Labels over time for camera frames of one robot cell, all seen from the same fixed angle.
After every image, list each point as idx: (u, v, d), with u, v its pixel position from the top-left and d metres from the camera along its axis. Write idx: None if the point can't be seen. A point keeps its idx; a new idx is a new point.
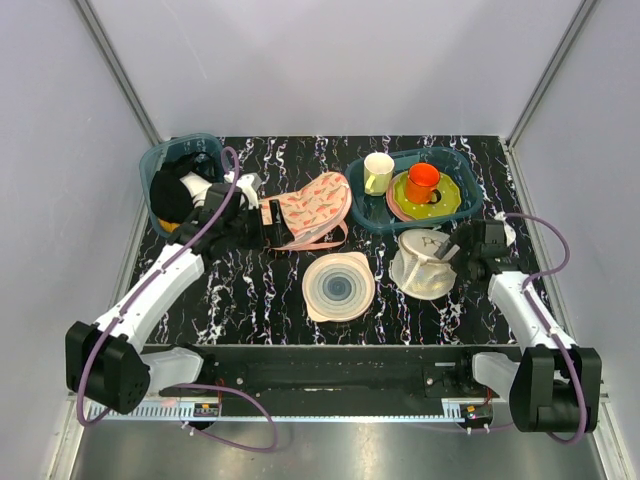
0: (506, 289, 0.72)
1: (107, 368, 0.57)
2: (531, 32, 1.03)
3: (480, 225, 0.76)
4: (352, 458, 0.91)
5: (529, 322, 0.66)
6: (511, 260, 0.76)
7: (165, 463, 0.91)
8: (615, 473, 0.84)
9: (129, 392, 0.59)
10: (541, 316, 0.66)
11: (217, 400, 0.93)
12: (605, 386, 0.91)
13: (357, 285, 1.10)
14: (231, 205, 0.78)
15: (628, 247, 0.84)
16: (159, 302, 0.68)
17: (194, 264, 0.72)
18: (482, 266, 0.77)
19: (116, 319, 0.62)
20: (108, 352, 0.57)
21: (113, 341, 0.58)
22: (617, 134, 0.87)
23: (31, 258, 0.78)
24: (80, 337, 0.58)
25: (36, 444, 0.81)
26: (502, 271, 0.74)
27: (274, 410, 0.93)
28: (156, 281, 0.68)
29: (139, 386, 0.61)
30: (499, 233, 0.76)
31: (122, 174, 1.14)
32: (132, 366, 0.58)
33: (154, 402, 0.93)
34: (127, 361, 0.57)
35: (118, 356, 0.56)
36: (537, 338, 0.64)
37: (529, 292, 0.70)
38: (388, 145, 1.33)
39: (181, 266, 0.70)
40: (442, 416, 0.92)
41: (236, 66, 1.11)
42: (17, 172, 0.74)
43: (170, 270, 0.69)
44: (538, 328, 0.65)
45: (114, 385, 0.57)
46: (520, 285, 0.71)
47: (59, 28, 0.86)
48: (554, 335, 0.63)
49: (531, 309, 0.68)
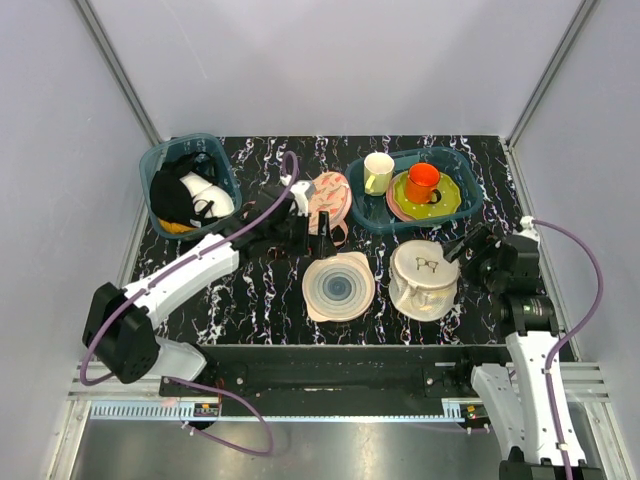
0: (525, 362, 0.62)
1: (121, 337, 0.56)
2: (531, 31, 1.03)
3: (512, 254, 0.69)
4: (352, 458, 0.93)
5: (540, 420, 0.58)
6: (542, 308, 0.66)
7: (165, 463, 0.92)
8: (616, 473, 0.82)
9: (133, 362, 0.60)
10: (556, 416, 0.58)
11: (217, 401, 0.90)
12: (606, 386, 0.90)
13: (357, 285, 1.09)
14: (279, 210, 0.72)
15: (629, 247, 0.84)
16: (189, 285, 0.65)
17: (230, 259, 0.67)
18: (505, 306, 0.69)
19: (142, 290, 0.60)
20: (125, 321, 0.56)
21: (134, 310, 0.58)
22: (617, 133, 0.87)
23: (32, 259, 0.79)
24: (105, 297, 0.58)
25: (36, 445, 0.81)
26: (529, 334, 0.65)
27: (267, 410, 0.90)
28: (190, 266, 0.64)
29: (144, 358, 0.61)
30: (531, 265, 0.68)
31: (122, 174, 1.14)
32: (143, 339, 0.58)
33: (154, 402, 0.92)
34: (142, 334, 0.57)
35: (133, 328, 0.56)
36: (543, 445, 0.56)
37: (551, 376, 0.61)
38: (388, 145, 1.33)
39: (217, 258, 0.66)
40: (441, 416, 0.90)
41: (236, 66, 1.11)
42: (17, 174, 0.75)
43: (206, 259, 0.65)
44: (549, 432, 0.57)
45: (121, 354, 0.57)
46: (543, 363, 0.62)
47: (60, 28, 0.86)
48: (565, 449, 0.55)
49: (546, 401, 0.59)
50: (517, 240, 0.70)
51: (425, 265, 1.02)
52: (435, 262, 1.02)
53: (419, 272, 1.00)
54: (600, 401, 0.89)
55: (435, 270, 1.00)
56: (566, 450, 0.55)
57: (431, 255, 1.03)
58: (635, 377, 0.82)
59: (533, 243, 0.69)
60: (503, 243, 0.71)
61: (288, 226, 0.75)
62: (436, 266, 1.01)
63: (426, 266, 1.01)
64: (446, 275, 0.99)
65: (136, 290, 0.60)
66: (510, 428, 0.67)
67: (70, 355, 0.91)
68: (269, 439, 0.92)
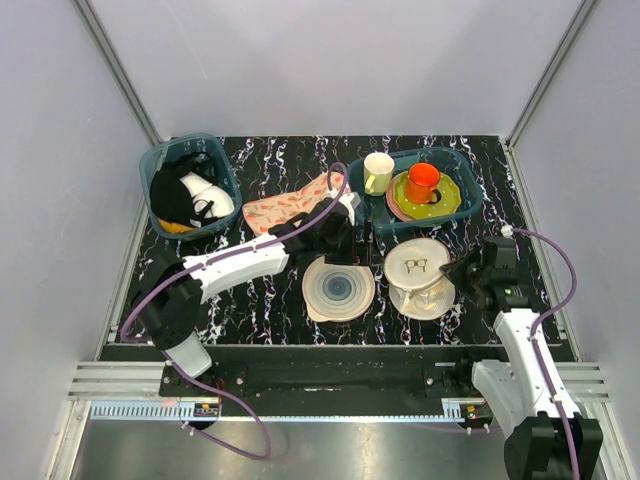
0: (513, 334, 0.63)
1: (170, 302, 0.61)
2: (531, 31, 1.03)
3: (491, 247, 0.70)
4: (352, 458, 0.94)
5: (532, 379, 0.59)
6: (522, 293, 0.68)
7: (165, 463, 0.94)
8: (616, 473, 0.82)
9: (171, 330, 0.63)
10: (546, 374, 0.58)
11: (217, 401, 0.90)
12: (606, 385, 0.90)
13: (357, 285, 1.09)
14: (330, 223, 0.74)
15: (629, 247, 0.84)
16: (239, 272, 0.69)
17: (280, 260, 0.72)
18: (490, 295, 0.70)
19: (200, 264, 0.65)
20: (179, 288, 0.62)
21: (189, 282, 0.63)
22: (617, 133, 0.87)
23: (32, 259, 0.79)
24: (165, 263, 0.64)
25: (36, 444, 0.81)
26: (512, 310, 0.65)
27: (261, 411, 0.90)
28: (245, 256, 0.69)
29: (180, 331, 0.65)
30: (511, 258, 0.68)
31: (122, 174, 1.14)
32: (186, 311, 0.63)
33: (154, 402, 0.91)
34: (190, 304, 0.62)
35: (184, 295, 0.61)
36: (539, 402, 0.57)
37: (537, 342, 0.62)
38: (388, 145, 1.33)
39: (270, 255, 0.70)
40: (441, 416, 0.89)
41: (236, 66, 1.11)
42: (16, 173, 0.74)
43: (260, 254, 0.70)
44: (542, 389, 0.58)
45: (165, 318, 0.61)
46: (529, 331, 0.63)
47: (60, 27, 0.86)
48: (558, 401, 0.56)
49: (536, 362, 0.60)
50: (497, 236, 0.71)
51: (414, 266, 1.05)
52: (423, 260, 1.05)
53: (412, 275, 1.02)
54: (600, 401, 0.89)
55: (425, 268, 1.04)
56: (560, 402, 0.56)
57: (418, 253, 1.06)
58: (635, 377, 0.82)
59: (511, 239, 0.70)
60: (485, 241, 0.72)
61: (338, 239, 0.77)
62: (426, 263, 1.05)
63: (416, 266, 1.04)
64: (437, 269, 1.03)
65: (195, 263, 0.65)
66: (512, 411, 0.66)
67: (70, 355, 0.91)
68: (267, 445, 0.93)
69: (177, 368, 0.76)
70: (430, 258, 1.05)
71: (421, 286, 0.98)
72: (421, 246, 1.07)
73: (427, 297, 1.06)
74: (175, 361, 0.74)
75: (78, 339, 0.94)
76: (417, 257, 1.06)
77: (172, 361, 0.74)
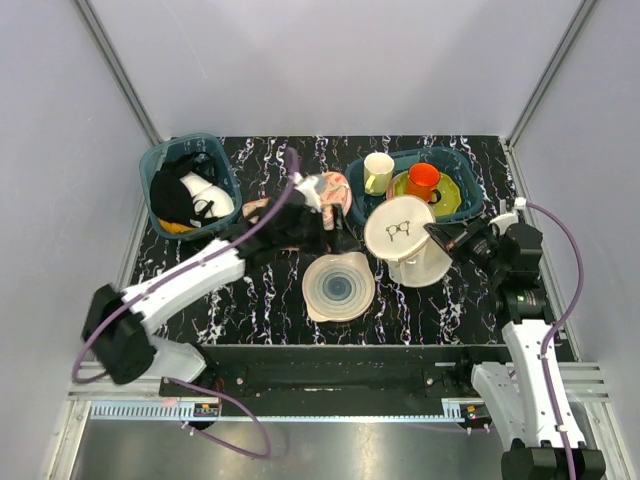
0: (521, 349, 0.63)
1: (115, 342, 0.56)
2: (531, 31, 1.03)
3: (514, 249, 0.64)
4: (352, 458, 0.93)
5: (538, 403, 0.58)
6: (536, 299, 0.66)
7: (165, 462, 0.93)
8: (616, 473, 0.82)
9: (128, 364, 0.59)
10: (554, 399, 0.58)
11: (217, 400, 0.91)
12: (606, 386, 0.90)
13: (357, 285, 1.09)
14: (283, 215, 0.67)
15: (629, 247, 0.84)
16: (191, 290, 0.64)
17: (234, 266, 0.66)
18: (500, 299, 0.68)
19: (140, 294, 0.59)
20: (120, 325, 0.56)
21: (130, 315, 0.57)
22: (617, 133, 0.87)
23: (32, 259, 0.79)
24: (103, 300, 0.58)
25: (36, 444, 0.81)
26: (523, 322, 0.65)
27: (261, 411, 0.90)
28: (192, 272, 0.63)
29: (139, 362, 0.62)
30: (533, 260, 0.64)
31: (122, 174, 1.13)
32: (138, 343, 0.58)
33: (154, 402, 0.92)
34: (135, 339, 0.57)
35: (127, 332, 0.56)
36: (543, 428, 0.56)
37: (547, 361, 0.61)
38: (388, 145, 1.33)
39: (220, 266, 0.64)
40: (441, 416, 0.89)
41: (236, 66, 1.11)
42: (16, 173, 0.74)
43: (209, 266, 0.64)
44: (547, 415, 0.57)
45: (114, 359, 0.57)
46: (539, 348, 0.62)
47: (60, 28, 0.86)
48: (564, 430, 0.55)
49: (543, 385, 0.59)
50: (521, 232, 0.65)
51: (397, 231, 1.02)
52: (405, 224, 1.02)
53: (397, 242, 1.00)
54: (600, 401, 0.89)
55: (408, 231, 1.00)
56: (565, 432, 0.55)
57: (400, 219, 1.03)
58: (635, 377, 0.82)
59: (536, 237, 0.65)
60: (506, 235, 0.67)
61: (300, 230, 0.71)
62: (408, 225, 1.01)
63: (400, 232, 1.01)
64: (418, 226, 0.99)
65: (135, 294, 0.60)
66: (510, 420, 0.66)
67: (70, 355, 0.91)
68: (267, 445, 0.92)
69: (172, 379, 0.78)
70: (412, 218, 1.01)
71: (409, 251, 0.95)
72: (398, 212, 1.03)
73: (424, 264, 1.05)
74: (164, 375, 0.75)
75: (78, 338, 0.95)
76: (400, 221, 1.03)
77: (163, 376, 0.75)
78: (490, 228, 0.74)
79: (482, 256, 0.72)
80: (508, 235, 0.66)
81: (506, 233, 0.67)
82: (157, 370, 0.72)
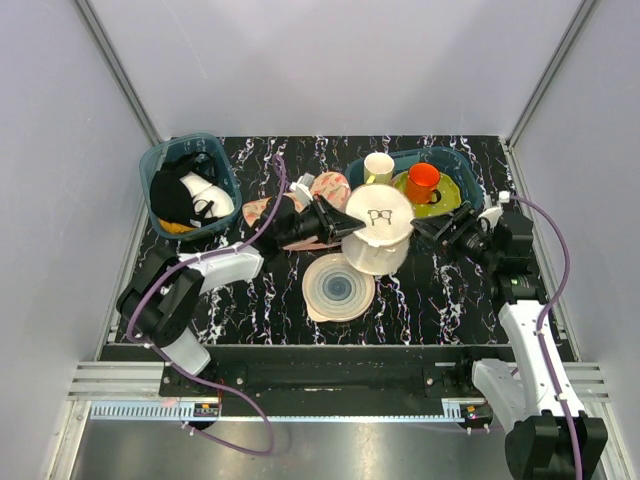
0: (518, 327, 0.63)
1: (171, 294, 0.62)
2: (532, 30, 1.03)
3: (506, 234, 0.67)
4: (352, 458, 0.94)
5: (537, 377, 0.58)
6: (529, 283, 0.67)
7: (164, 463, 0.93)
8: (616, 474, 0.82)
9: (173, 324, 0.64)
10: (553, 372, 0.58)
11: (217, 400, 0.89)
12: (606, 386, 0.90)
13: (356, 285, 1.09)
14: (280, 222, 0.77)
15: (629, 247, 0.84)
16: (224, 271, 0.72)
17: (257, 261, 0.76)
18: (496, 285, 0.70)
19: (195, 257, 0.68)
20: (180, 278, 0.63)
21: (187, 272, 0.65)
22: (617, 133, 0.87)
23: (32, 259, 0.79)
24: (163, 259, 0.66)
25: (37, 443, 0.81)
26: (518, 302, 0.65)
27: (271, 411, 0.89)
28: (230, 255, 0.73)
29: (177, 327, 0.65)
30: (524, 246, 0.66)
31: (122, 174, 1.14)
32: (187, 302, 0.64)
33: (154, 402, 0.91)
34: (192, 293, 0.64)
35: (186, 283, 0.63)
36: (543, 399, 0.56)
37: (543, 336, 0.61)
38: (388, 145, 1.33)
39: (250, 256, 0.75)
40: (441, 416, 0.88)
41: (236, 65, 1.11)
42: (16, 173, 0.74)
43: (242, 254, 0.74)
44: (547, 386, 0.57)
45: (165, 310, 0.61)
46: (535, 325, 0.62)
47: (60, 27, 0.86)
48: (564, 400, 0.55)
49: (542, 360, 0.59)
50: (513, 221, 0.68)
51: (379, 218, 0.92)
52: (388, 212, 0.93)
53: (377, 230, 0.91)
54: (600, 401, 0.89)
55: (391, 221, 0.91)
56: (565, 400, 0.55)
57: (383, 204, 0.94)
58: (635, 377, 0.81)
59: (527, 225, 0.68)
60: (499, 224, 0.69)
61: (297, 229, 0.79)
62: (390, 215, 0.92)
63: (381, 219, 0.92)
64: (403, 220, 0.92)
65: (190, 257, 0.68)
66: (512, 407, 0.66)
67: (70, 355, 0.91)
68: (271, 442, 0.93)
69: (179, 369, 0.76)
70: (396, 211, 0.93)
71: (395, 243, 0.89)
72: (387, 197, 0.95)
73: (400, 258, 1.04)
74: (175, 361, 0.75)
75: (78, 339, 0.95)
76: (382, 208, 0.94)
77: (172, 361, 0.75)
78: (479, 220, 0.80)
79: (475, 249, 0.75)
80: (502, 222, 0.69)
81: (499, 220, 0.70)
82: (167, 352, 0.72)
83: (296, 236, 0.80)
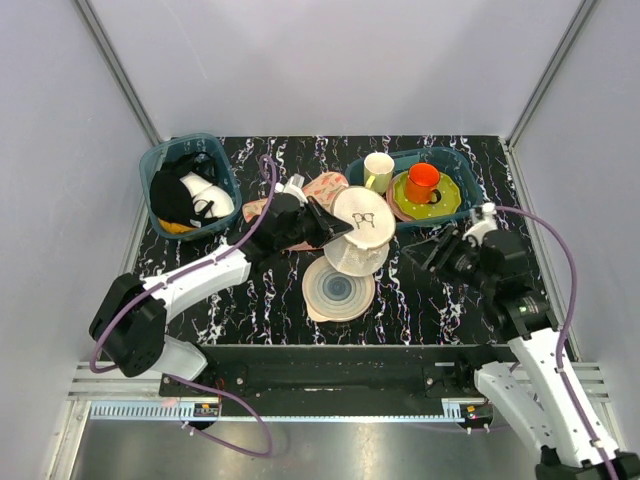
0: (538, 366, 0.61)
1: (132, 329, 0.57)
2: (532, 31, 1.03)
3: (496, 256, 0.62)
4: (352, 458, 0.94)
5: (567, 421, 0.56)
6: (537, 304, 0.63)
7: (165, 463, 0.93)
8: None
9: (140, 354, 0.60)
10: (582, 413, 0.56)
11: (217, 401, 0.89)
12: (605, 386, 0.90)
13: (357, 285, 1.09)
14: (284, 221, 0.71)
15: (629, 248, 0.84)
16: (201, 286, 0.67)
17: (242, 268, 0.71)
18: (501, 312, 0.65)
19: (160, 283, 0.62)
20: (141, 310, 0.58)
21: (149, 302, 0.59)
22: (617, 134, 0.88)
23: (32, 259, 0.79)
24: (124, 287, 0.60)
25: (37, 443, 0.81)
26: (531, 337, 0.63)
27: (263, 410, 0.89)
28: (205, 269, 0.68)
29: (149, 354, 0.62)
30: (518, 265, 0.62)
31: (122, 174, 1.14)
32: (152, 333, 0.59)
33: (154, 402, 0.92)
34: (155, 325, 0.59)
35: (147, 316, 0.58)
36: (579, 448, 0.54)
37: (566, 373, 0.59)
38: (388, 145, 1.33)
39: (231, 265, 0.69)
40: (441, 416, 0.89)
41: (236, 66, 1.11)
42: (16, 173, 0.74)
43: (221, 264, 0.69)
44: (580, 431, 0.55)
45: (130, 344, 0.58)
46: (555, 361, 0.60)
47: (59, 27, 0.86)
48: (600, 445, 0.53)
49: (569, 401, 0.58)
50: (498, 239, 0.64)
51: (363, 221, 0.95)
52: (371, 214, 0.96)
53: (362, 232, 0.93)
54: (600, 402, 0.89)
55: (374, 223, 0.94)
56: (602, 445, 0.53)
57: (364, 206, 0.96)
58: (635, 377, 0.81)
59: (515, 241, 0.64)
60: (483, 245, 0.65)
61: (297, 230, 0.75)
62: (373, 217, 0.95)
63: (364, 221, 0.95)
64: (386, 222, 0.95)
65: (155, 283, 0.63)
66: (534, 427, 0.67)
67: (70, 355, 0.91)
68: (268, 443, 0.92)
69: (174, 376, 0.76)
70: (378, 213, 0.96)
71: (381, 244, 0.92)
72: (369, 201, 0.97)
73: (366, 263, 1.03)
74: (171, 372, 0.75)
75: (79, 339, 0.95)
76: (364, 210, 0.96)
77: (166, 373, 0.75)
78: (466, 237, 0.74)
79: (465, 271, 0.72)
80: (487, 241, 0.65)
81: (483, 243, 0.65)
82: (162, 366, 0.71)
83: (296, 239, 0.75)
